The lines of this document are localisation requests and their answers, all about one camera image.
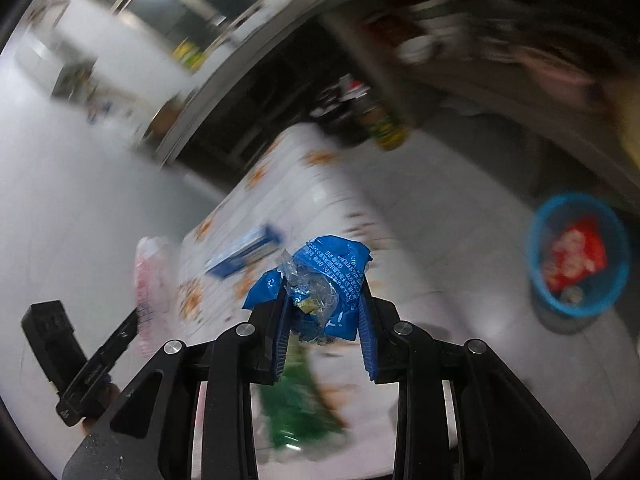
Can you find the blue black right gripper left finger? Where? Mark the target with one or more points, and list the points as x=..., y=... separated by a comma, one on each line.
x=148, y=432

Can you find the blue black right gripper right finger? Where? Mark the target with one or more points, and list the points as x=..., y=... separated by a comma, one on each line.
x=462, y=413

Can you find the clear red printed plastic bag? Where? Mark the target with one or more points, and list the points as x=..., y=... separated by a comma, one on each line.
x=155, y=288

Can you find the red snack bag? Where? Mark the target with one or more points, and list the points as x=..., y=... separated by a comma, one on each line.
x=577, y=253

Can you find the blue snack wrapper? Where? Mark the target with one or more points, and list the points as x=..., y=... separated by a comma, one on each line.
x=323, y=279

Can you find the blue plastic trash basket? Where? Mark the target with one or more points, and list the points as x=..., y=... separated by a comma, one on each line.
x=579, y=305

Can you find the grey kitchen counter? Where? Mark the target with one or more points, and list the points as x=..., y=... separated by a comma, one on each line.
x=415, y=53

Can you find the person's hand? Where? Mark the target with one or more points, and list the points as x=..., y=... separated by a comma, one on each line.
x=105, y=399

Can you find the clear plastic bottle green label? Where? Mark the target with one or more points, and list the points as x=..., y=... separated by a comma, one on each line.
x=296, y=420

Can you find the blue white toothpaste box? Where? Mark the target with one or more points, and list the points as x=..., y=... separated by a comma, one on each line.
x=252, y=246

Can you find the floral plastic tablecloth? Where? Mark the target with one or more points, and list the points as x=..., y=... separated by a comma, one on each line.
x=303, y=189

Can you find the yellow dish soap bottle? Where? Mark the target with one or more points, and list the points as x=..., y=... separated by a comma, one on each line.
x=189, y=55

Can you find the pink plastic basin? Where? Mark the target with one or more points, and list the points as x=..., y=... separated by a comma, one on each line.
x=561, y=80

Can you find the red capped bottle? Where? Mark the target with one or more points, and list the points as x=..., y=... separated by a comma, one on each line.
x=358, y=96

